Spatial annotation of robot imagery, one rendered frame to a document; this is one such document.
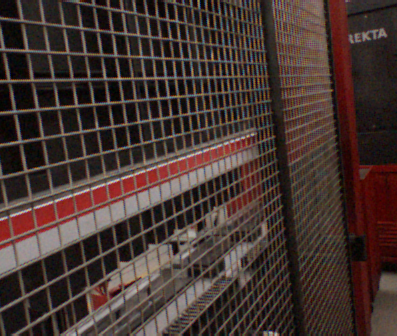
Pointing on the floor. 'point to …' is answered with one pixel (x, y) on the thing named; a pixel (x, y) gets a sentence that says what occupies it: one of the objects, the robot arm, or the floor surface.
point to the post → (282, 166)
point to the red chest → (370, 229)
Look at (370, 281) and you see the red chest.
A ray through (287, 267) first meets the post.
